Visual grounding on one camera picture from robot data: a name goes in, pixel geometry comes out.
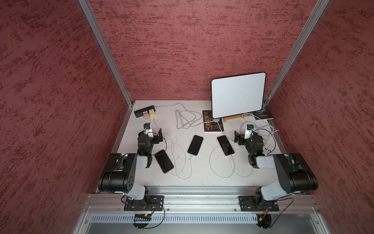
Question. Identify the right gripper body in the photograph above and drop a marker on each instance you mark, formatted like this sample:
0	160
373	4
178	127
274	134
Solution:
241	139

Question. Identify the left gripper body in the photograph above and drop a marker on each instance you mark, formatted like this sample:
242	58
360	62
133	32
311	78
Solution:
156	139

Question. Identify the phone pink case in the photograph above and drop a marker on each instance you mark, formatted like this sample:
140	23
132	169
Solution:
164	161
225	145

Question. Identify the phone teal case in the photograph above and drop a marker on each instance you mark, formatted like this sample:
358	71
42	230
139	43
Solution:
195	145

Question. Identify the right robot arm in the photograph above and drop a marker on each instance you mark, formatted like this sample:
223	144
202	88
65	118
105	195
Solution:
294	174

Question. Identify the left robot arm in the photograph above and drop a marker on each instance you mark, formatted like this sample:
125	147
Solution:
118	175

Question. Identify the wooden tablet stand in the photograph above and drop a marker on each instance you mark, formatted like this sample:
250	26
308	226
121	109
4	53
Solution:
225	119

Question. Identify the pink plug adapter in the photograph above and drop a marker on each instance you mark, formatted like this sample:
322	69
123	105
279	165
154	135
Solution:
146	116

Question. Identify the white power strip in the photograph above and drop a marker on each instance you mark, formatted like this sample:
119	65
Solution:
269	149

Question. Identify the black power strip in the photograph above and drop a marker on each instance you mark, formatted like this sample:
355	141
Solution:
141	112

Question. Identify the black booklet right corner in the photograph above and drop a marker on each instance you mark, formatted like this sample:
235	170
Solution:
263	115

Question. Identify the black book yellow letters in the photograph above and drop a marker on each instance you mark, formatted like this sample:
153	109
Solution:
210	124

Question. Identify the white tablet panel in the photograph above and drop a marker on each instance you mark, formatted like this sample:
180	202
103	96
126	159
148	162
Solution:
237	95

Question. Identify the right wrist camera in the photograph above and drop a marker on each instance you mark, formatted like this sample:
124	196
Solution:
248	131

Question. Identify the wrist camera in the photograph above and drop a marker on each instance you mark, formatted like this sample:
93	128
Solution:
248	131
147	129

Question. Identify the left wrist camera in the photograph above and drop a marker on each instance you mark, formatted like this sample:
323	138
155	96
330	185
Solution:
147	129

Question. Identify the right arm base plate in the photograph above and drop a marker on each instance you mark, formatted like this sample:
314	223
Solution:
253	204

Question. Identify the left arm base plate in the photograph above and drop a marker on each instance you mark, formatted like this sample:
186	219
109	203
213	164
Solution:
151	203

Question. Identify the aluminium rail frame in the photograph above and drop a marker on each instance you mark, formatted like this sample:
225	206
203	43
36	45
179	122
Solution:
198	210

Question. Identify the right aluminium corner post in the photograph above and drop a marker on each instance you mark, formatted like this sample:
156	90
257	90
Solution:
298	45

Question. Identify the aluminium corner post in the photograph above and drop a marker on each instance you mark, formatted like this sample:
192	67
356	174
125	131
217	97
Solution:
89	14
298	45

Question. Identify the left aluminium corner post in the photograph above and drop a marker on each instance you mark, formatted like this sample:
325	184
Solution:
89	14

